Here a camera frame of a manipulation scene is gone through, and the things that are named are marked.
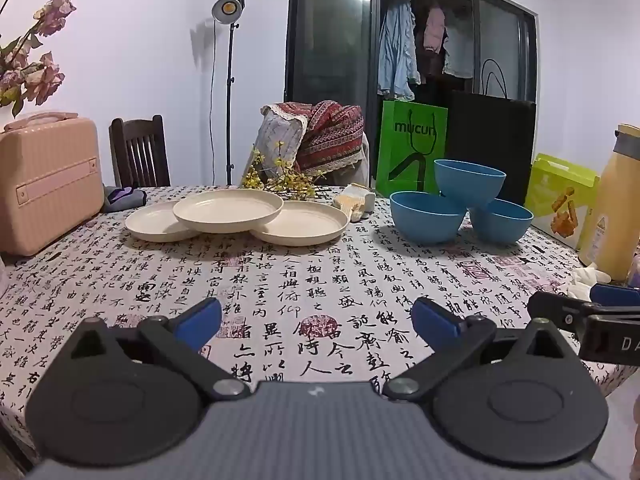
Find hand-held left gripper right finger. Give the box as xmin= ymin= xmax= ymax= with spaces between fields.
xmin=382 ymin=296 xmax=573 ymax=402

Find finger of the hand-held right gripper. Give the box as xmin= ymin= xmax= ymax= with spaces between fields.
xmin=529 ymin=291 xmax=593 ymax=333
xmin=590 ymin=284 xmax=640 ymax=317

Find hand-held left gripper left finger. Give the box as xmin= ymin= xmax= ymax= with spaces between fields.
xmin=61 ymin=297 xmax=251 ymax=402

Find blue bowl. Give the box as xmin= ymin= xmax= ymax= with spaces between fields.
xmin=390 ymin=191 xmax=467 ymax=245
xmin=469 ymin=198 xmax=534 ymax=245
xmin=434 ymin=159 xmax=507 ymax=209

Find cream round plate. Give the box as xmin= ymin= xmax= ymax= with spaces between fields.
xmin=125 ymin=203 xmax=201 ymax=242
xmin=173 ymin=189 xmax=284 ymax=234
xmin=250 ymin=201 xmax=349 ymax=247

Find white cloth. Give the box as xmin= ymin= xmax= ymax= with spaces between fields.
xmin=570 ymin=262 xmax=612 ymax=301

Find yellow bottle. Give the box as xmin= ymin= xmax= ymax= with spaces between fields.
xmin=580 ymin=124 xmax=640 ymax=281

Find yellow-green snack box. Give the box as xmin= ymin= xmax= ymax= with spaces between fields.
xmin=525 ymin=154 xmax=601 ymax=251

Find calligraphy print tablecloth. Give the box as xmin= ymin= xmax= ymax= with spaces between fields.
xmin=0 ymin=185 xmax=640 ymax=461

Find grey and purple cloth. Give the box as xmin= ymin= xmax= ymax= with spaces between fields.
xmin=102 ymin=185 xmax=147 ymax=213

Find white and yellow work glove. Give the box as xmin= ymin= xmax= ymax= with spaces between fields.
xmin=334 ymin=183 xmax=376 ymax=223

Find yellow flower branch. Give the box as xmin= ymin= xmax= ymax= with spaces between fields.
xmin=241 ymin=145 xmax=326 ymax=201

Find green paper bag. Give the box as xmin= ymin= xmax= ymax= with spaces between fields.
xmin=376 ymin=100 xmax=449 ymax=198

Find dark wooden chair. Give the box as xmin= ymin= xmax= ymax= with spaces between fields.
xmin=109 ymin=115 xmax=171 ymax=188

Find black paper bag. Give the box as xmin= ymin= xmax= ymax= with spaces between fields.
xmin=447 ymin=59 xmax=537 ymax=206

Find pink ribbed suitcase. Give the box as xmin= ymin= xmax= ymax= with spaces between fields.
xmin=0 ymin=112 xmax=103 ymax=256

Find grey quilted cushion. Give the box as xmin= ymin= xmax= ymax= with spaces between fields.
xmin=255 ymin=105 xmax=308 ymax=181

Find red patterned blanket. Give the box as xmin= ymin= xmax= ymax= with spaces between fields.
xmin=297 ymin=101 xmax=364 ymax=176

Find white hanging garment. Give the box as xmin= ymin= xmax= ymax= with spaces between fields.
xmin=442 ymin=20 xmax=473 ymax=78

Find light blue hanging shirt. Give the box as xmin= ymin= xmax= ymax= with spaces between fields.
xmin=377 ymin=0 xmax=421 ymax=101

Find pink artificial flowers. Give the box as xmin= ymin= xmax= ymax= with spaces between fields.
xmin=0 ymin=0 xmax=78 ymax=120

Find pink hanging garment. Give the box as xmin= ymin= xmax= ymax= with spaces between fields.
xmin=424 ymin=5 xmax=448 ymax=53

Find black framed sliding glass door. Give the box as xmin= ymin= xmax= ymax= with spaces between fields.
xmin=285 ymin=0 xmax=540 ymax=196

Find studio light on stand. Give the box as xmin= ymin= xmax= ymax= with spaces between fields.
xmin=211 ymin=0 xmax=247 ymax=187

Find black lamp cable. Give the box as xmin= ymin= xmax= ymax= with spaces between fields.
xmin=207 ymin=20 xmax=218 ymax=183

